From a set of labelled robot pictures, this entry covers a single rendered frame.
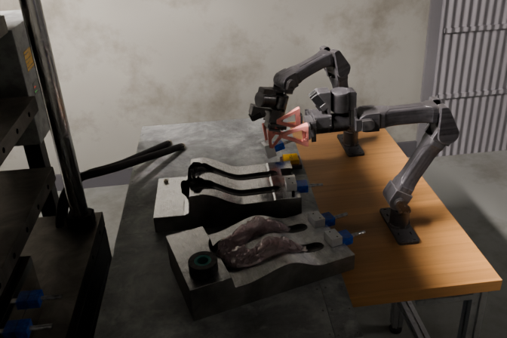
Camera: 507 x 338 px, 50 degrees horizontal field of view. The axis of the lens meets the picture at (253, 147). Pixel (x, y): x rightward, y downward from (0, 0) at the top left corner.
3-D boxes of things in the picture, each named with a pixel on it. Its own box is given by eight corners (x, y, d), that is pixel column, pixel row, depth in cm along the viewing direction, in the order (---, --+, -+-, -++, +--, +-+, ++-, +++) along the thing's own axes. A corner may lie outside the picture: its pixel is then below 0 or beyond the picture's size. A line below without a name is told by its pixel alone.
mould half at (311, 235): (313, 223, 182) (313, 195, 177) (354, 268, 161) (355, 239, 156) (170, 265, 167) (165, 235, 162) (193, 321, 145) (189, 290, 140)
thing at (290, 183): (321, 187, 191) (321, 173, 188) (324, 195, 186) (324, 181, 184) (284, 190, 190) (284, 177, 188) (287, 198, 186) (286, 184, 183)
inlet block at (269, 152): (295, 142, 212) (292, 130, 210) (299, 146, 207) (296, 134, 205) (264, 154, 210) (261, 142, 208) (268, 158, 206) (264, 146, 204)
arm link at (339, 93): (334, 97, 150) (376, 93, 151) (327, 87, 158) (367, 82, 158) (334, 135, 155) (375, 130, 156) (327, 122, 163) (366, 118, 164)
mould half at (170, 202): (290, 180, 208) (290, 149, 202) (301, 219, 185) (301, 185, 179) (160, 192, 205) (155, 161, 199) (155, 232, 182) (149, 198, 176)
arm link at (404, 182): (385, 206, 171) (444, 121, 159) (379, 195, 177) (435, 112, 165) (401, 213, 173) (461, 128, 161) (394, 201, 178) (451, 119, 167)
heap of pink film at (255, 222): (286, 223, 173) (285, 202, 170) (311, 255, 159) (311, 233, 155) (210, 244, 165) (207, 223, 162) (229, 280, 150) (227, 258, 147)
